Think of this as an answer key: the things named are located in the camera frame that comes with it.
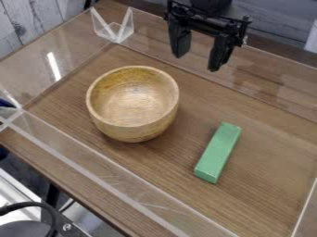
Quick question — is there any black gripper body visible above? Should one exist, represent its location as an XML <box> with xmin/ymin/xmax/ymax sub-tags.
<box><xmin>165</xmin><ymin>0</ymin><xmax>253</xmax><ymax>46</ymax></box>

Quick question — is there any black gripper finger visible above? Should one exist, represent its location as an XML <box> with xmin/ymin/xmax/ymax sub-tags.
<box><xmin>169</xmin><ymin>19</ymin><xmax>191</xmax><ymax>58</ymax></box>
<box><xmin>209</xmin><ymin>33</ymin><xmax>234</xmax><ymax>72</ymax></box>

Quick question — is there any green rectangular block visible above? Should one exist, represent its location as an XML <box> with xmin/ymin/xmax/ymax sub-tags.
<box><xmin>194</xmin><ymin>122</ymin><xmax>242</xmax><ymax>184</ymax></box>

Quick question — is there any brown wooden bowl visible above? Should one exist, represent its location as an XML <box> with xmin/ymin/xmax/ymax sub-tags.
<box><xmin>86</xmin><ymin>66</ymin><xmax>179</xmax><ymax>143</ymax></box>

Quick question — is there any black table leg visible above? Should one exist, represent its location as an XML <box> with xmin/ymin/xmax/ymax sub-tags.
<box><xmin>46</xmin><ymin>184</ymin><xmax>60</xmax><ymax>207</ymax></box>

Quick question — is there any clear acrylic enclosure wall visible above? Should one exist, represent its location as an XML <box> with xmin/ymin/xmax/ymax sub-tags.
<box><xmin>0</xmin><ymin>2</ymin><xmax>317</xmax><ymax>237</ymax></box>

